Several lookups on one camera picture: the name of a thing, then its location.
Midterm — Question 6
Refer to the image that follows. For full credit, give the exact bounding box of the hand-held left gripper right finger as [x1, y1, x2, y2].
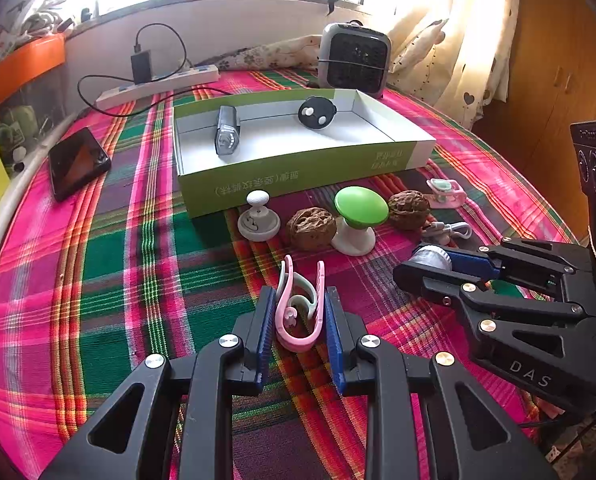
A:
[325, 286, 561, 480]

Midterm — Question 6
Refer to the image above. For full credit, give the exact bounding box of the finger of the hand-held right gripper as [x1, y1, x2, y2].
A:
[393, 260, 596, 406]
[445, 237, 591, 297]

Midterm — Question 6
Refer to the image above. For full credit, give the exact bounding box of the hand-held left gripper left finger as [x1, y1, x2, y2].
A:
[38, 286, 279, 480]

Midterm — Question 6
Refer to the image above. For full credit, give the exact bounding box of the pink and grey clip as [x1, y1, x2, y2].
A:
[275, 255, 327, 353]

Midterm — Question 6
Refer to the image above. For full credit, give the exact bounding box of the small clear jar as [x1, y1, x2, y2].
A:
[410, 245, 451, 273]

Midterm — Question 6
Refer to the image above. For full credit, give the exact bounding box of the white cable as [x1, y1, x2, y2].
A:
[420, 220, 473, 247]

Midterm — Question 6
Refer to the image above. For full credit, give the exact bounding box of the white knob stand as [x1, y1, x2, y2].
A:
[238, 190, 281, 242]

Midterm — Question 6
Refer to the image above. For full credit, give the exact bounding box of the large brown walnut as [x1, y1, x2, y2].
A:
[285, 206, 339, 248]

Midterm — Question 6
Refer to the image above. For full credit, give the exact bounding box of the green and white cardboard box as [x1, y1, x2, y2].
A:
[173, 88, 437, 219]

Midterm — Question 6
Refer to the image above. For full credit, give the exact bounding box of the small brown walnut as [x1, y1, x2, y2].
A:
[388, 190, 431, 231]

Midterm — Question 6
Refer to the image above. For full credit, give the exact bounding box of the green mushroom knob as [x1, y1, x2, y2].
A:
[330, 185, 391, 257]

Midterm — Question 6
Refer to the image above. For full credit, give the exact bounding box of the plaid cloth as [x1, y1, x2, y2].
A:
[0, 67, 578, 480]

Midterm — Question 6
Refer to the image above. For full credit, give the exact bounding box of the wooden cabinet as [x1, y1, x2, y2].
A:
[470, 0, 596, 241]

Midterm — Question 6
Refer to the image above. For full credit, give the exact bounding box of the black bike light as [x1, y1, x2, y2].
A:
[214, 106, 243, 157]

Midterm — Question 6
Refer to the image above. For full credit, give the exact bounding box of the black round gadget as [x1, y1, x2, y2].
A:
[298, 96, 337, 130]

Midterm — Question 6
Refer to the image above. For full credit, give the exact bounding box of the heart print curtain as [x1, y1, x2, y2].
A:
[388, 0, 521, 126]

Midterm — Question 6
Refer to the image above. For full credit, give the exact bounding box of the grey space heater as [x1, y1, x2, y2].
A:
[318, 21, 391, 98]

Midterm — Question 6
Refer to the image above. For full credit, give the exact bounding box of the black smartphone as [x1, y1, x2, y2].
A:
[48, 127, 113, 202]

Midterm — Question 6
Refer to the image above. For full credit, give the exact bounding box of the white power strip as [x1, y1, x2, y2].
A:
[95, 65, 220, 111]

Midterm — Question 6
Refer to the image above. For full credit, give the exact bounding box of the floral pillow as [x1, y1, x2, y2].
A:
[218, 34, 323, 72]

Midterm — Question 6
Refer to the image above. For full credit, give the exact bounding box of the black charger adapter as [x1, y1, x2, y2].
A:
[130, 42, 153, 84]

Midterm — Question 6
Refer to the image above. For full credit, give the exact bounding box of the orange storage bin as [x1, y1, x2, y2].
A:
[0, 35, 68, 113]

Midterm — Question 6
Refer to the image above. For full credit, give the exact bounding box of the pile of papers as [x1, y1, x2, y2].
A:
[0, 0, 74, 61]

